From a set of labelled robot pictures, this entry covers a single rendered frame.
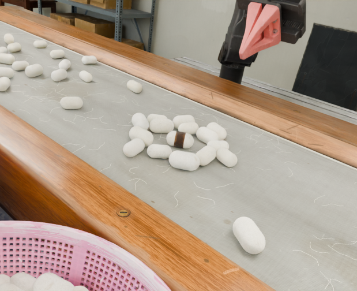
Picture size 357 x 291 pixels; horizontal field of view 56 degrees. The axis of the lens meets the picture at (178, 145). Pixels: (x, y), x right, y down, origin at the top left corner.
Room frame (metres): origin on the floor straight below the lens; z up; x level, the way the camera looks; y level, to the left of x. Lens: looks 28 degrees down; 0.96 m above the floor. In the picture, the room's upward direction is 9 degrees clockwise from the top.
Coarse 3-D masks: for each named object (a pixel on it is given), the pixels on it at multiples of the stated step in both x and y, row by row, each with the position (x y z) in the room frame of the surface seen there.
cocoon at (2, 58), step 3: (0, 54) 0.63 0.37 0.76; (3, 54) 0.63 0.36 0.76; (6, 54) 0.63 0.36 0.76; (9, 54) 0.64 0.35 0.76; (0, 57) 0.63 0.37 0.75; (3, 57) 0.63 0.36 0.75; (6, 57) 0.63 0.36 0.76; (9, 57) 0.63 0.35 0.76; (12, 57) 0.63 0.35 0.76; (0, 60) 0.63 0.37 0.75; (3, 60) 0.63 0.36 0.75; (6, 60) 0.63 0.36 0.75; (9, 60) 0.63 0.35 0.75; (12, 60) 0.63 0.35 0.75; (3, 63) 0.63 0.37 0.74; (6, 63) 0.63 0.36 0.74; (9, 63) 0.63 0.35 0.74; (12, 63) 0.63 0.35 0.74
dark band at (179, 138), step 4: (176, 132) 0.40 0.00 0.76; (180, 132) 0.40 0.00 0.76; (184, 132) 0.41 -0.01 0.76; (176, 136) 0.40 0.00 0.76; (180, 136) 0.40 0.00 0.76; (184, 136) 0.40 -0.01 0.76; (176, 140) 0.39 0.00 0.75; (180, 140) 0.39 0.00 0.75; (176, 144) 0.39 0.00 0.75; (180, 144) 0.39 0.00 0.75
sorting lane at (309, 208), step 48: (48, 48) 0.79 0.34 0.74; (0, 96) 0.48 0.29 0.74; (48, 96) 0.51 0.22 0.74; (96, 96) 0.54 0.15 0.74; (144, 96) 0.57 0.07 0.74; (96, 144) 0.38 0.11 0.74; (240, 144) 0.44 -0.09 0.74; (288, 144) 0.47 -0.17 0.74; (144, 192) 0.29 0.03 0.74; (192, 192) 0.30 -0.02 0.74; (240, 192) 0.32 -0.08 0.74; (288, 192) 0.33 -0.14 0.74; (336, 192) 0.35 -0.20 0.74; (288, 240) 0.25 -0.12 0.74; (336, 240) 0.26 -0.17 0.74; (288, 288) 0.19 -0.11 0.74; (336, 288) 0.20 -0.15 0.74
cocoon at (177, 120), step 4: (176, 116) 0.46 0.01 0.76; (180, 116) 0.46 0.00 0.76; (184, 116) 0.46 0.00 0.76; (188, 116) 0.47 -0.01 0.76; (192, 116) 0.47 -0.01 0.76; (176, 120) 0.45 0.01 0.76; (180, 120) 0.45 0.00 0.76; (184, 120) 0.46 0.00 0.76; (188, 120) 0.46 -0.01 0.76; (192, 120) 0.46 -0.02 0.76; (176, 124) 0.45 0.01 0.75; (180, 124) 0.45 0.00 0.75; (176, 128) 0.46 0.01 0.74
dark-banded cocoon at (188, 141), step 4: (172, 132) 0.40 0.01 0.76; (168, 136) 0.40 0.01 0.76; (172, 136) 0.40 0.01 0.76; (188, 136) 0.40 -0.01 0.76; (192, 136) 0.41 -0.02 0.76; (168, 140) 0.40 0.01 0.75; (172, 140) 0.39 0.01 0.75; (184, 140) 0.39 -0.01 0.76; (188, 140) 0.40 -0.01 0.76; (192, 140) 0.40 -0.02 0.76; (172, 144) 0.40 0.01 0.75; (184, 144) 0.39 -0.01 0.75; (188, 144) 0.39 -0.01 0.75; (192, 144) 0.40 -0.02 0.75
